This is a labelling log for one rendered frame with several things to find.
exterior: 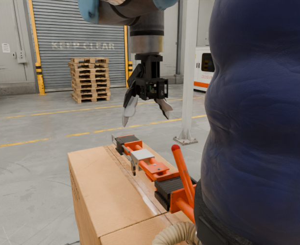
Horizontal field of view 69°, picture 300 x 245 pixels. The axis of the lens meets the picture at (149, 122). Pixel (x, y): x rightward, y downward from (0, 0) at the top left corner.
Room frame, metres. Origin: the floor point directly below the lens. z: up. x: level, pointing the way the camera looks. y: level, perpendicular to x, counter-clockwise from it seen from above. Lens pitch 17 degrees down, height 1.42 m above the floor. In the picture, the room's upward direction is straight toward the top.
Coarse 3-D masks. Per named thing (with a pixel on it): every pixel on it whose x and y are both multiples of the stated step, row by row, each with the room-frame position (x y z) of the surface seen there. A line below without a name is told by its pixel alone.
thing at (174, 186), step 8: (160, 176) 0.52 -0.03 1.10; (168, 176) 0.53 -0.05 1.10; (176, 176) 0.54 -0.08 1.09; (160, 184) 0.49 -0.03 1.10; (168, 184) 0.50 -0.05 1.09; (176, 184) 0.50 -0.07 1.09; (160, 192) 0.48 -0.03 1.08; (168, 192) 0.45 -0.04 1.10; (176, 192) 0.45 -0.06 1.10; (184, 192) 0.46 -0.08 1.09; (160, 200) 0.47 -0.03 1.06; (168, 200) 0.46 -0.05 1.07; (184, 200) 0.46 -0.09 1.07; (168, 208) 0.45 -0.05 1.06; (176, 208) 0.45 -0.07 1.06
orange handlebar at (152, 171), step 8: (152, 160) 0.65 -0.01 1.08; (144, 168) 0.61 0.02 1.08; (152, 168) 0.59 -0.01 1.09; (160, 168) 0.59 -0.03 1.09; (168, 168) 0.59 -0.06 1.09; (152, 176) 0.56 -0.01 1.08; (176, 200) 0.45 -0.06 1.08; (184, 208) 0.42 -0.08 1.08; (192, 208) 0.42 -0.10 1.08; (192, 216) 0.39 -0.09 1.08
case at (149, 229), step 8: (160, 216) 0.55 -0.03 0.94; (168, 216) 0.55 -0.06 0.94; (176, 216) 0.55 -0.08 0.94; (184, 216) 0.55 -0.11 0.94; (136, 224) 0.52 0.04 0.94; (144, 224) 0.52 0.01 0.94; (152, 224) 0.52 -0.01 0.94; (160, 224) 0.52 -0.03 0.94; (168, 224) 0.52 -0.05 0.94; (112, 232) 0.49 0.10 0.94; (120, 232) 0.49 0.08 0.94; (128, 232) 0.49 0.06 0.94; (136, 232) 0.49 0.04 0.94; (144, 232) 0.49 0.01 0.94; (152, 232) 0.49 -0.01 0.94; (104, 240) 0.46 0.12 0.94; (112, 240) 0.46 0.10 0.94; (120, 240) 0.46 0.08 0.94; (128, 240) 0.46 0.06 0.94; (136, 240) 0.46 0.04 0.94; (144, 240) 0.46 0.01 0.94; (152, 240) 0.46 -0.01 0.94; (184, 240) 0.46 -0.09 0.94
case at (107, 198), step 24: (144, 144) 1.11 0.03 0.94; (72, 168) 0.85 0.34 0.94; (96, 168) 0.85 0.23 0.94; (120, 168) 0.85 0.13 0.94; (72, 192) 0.97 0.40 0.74; (96, 192) 0.67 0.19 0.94; (120, 192) 0.67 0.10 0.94; (144, 192) 0.67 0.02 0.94; (96, 216) 0.55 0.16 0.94; (120, 216) 0.55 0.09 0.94; (144, 216) 0.55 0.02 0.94; (96, 240) 0.49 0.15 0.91
